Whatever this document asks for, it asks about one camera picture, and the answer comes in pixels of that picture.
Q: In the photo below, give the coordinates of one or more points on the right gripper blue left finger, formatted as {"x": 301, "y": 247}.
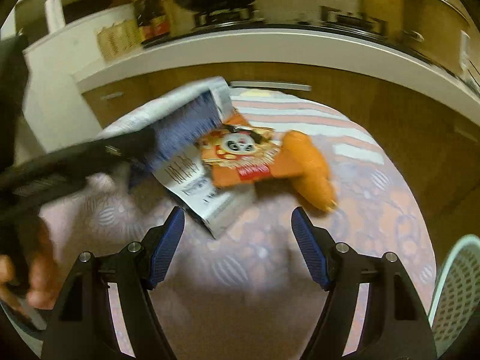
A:
{"x": 164, "y": 244}

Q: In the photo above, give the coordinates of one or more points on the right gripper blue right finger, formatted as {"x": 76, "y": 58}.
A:
{"x": 314, "y": 245}

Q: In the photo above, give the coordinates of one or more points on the black white carton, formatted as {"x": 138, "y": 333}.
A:
{"x": 191, "y": 184}

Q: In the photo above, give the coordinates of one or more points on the orange snack wrapper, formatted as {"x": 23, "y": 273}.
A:
{"x": 237, "y": 153}

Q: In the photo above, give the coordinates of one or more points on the white cardboard box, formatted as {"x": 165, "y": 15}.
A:
{"x": 178, "y": 119}

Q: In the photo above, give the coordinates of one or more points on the white plastic trash basket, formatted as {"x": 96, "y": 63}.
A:
{"x": 456, "y": 295}

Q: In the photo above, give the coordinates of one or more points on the white kitchen countertop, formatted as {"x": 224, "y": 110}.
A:
{"x": 289, "y": 45}

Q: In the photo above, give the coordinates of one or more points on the left hand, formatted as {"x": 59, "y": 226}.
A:
{"x": 43, "y": 273}

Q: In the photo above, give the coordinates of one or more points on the patterned pink tablecloth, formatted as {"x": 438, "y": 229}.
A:
{"x": 248, "y": 294}

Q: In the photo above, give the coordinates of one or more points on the yellow plastic basket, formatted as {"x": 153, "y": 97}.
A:
{"x": 118, "y": 40}

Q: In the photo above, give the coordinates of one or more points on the sauce bottles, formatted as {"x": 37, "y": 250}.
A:
{"x": 152, "y": 20}

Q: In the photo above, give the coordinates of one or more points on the gas stove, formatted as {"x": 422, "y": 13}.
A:
{"x": 324, "y": 19}

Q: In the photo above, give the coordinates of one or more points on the large steel pot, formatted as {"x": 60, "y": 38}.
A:
{"x": 438, "y": 31}

